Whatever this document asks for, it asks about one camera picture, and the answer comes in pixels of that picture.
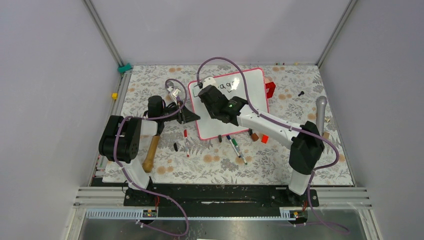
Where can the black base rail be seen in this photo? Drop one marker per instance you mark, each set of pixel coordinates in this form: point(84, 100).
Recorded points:
point(214, 200)

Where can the red lego brick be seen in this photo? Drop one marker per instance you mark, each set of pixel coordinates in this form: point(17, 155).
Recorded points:
point(270, 89)

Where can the red rectangular block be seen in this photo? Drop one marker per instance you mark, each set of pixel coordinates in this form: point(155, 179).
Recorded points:
point(265, 139)

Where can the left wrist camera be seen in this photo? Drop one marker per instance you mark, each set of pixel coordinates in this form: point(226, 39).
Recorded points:
point(174, 94)

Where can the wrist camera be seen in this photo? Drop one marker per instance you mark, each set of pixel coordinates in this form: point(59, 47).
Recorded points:
point(208, 81)
point(174, 94)

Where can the green capped marker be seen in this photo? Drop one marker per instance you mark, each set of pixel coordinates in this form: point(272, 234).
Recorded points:
point(234, 142)

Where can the blue capped marker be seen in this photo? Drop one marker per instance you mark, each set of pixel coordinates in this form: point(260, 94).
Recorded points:
point(233, 146)

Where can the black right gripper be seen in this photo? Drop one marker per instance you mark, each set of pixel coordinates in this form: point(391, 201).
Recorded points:
point(210, 112)

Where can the yellow cube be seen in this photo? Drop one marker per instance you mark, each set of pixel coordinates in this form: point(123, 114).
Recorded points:
point(114, 96)

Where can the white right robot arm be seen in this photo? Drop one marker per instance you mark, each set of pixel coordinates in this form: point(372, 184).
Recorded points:
point(303, 140)

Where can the brown wooden cylinder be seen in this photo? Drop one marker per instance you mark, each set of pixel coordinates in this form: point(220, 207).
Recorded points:
point(254, 137)

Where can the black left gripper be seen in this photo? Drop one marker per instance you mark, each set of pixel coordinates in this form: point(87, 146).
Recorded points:
point(188, 115)

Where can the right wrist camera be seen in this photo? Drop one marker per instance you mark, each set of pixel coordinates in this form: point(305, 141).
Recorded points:
point(208, 81)

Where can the red capped marker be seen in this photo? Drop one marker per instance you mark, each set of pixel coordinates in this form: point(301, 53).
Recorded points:
point(185, 133)

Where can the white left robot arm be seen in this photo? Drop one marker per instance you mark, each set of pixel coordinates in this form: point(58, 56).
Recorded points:
point(120, 140)

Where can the floral table mat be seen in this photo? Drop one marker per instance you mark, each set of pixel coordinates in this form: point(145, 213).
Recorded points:
point(212, 162)

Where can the teal clamp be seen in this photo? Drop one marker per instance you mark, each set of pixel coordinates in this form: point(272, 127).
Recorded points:
point(124, 68)

